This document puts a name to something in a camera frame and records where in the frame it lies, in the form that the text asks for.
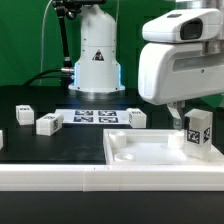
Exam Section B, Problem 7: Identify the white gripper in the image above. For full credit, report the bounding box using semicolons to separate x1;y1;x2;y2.
138;43;224;130

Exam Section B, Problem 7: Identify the white square tabletop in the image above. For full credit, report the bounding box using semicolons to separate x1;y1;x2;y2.
103;129;224;165

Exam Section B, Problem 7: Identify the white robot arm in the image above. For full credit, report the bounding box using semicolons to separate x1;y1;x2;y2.
70;0;224;130

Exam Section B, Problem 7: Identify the sheet with fiducial tags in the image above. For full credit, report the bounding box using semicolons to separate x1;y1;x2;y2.
56;109;129;125

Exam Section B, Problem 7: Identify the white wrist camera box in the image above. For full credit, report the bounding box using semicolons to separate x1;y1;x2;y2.
142;8;221;43

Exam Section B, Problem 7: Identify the black cable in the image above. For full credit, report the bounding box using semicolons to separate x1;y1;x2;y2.
22;68;74;88

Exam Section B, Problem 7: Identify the grey cable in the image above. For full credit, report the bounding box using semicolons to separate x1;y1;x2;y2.
38;0;54;86

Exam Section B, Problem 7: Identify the white front fence wall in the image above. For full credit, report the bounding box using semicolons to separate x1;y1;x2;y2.
0;164;224;192

